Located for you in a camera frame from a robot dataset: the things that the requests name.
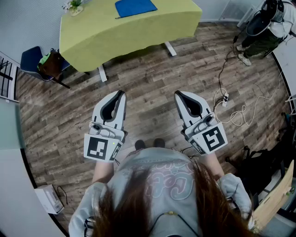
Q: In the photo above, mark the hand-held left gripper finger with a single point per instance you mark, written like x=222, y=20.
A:
x=121, y=113
x=98, y=108

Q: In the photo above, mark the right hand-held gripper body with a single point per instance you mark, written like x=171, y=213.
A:
x=208, y=139

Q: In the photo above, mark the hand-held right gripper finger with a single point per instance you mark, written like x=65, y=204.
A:
x=203, y=107
x=182, y=113

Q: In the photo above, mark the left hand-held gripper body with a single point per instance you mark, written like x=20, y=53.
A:
x=101, y=148

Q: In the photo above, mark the blue towel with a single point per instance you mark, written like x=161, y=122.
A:
x=135, y=8

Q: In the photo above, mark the person's left forearm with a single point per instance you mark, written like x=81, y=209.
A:
x=102, y=172

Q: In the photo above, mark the person's right forearm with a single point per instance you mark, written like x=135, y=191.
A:
x=213, y=164

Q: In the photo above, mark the white power strip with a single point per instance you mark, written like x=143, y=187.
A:
x=224, y=99

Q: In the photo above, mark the person's left shoe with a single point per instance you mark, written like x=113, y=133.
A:
x=140, y=144

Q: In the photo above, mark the person's shoe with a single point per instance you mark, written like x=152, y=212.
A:
x=140, y=144
x=159, y=142

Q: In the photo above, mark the person's right shoe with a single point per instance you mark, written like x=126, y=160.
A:
x=159, y=142

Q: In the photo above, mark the person's grey printed shirt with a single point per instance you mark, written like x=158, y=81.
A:
x=162, y=162

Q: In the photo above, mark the black office chair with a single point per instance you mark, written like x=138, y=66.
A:
x=256, y=166

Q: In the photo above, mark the brown bag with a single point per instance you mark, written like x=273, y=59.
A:
x=54, y=66

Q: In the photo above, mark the green cloth covered table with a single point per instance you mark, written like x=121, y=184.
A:
x=115, y=41

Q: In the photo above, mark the white box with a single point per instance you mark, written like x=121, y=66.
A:
x=49, y=199

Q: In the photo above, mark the bright green cloth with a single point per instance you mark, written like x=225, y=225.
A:
x=44, y=59

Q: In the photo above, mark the blue chair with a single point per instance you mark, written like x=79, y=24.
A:
x=28, y=58

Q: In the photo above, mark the wooden board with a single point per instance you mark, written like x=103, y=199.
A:
x=275, y=196

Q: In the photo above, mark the white desk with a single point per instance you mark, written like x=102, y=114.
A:
x=285, y=60

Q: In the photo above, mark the black framed glass door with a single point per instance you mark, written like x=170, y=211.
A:
x=5, y=76

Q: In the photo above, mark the black round bin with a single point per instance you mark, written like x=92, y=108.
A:
x=257, y=25

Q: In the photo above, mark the white flower pot plant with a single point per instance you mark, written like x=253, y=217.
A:
x=76, y=11

